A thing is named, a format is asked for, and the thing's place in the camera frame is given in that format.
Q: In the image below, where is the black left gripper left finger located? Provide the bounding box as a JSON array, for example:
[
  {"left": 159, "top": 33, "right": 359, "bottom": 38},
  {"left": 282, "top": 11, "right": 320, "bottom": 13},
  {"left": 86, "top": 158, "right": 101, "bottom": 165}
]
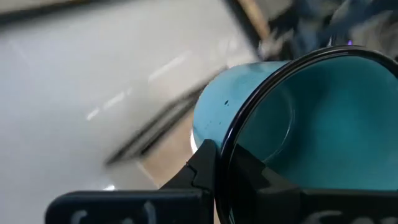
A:
[{"left": 45, "top": 138, "right": 219, "bottom": 224}]

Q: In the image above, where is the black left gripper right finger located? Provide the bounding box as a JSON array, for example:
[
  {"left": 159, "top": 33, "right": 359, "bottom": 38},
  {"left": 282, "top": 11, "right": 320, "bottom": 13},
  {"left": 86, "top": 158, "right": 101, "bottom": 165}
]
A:
[{"left": 229, "top": 145, "right": 398, "bottom": 224}]

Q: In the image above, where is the teal mug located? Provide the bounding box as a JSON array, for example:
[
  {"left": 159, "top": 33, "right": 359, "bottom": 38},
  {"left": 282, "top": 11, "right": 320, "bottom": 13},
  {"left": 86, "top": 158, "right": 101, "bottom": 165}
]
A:
[{"left": 190, "top": 45, "right": 398, "bottom": 224}]

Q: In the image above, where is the wooden shelf board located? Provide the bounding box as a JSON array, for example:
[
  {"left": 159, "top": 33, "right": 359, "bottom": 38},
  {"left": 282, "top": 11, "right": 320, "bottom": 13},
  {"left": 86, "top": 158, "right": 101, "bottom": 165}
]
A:
[{"left": 136, "top": 108, "right": 203, "bottom": 191}]

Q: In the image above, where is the black metal shelf frame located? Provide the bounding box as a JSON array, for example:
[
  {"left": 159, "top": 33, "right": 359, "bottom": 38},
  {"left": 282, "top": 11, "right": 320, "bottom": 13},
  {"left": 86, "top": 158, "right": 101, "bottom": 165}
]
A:
[{"left": 104, "top": 67, "right": 231, "bottom": 167}]

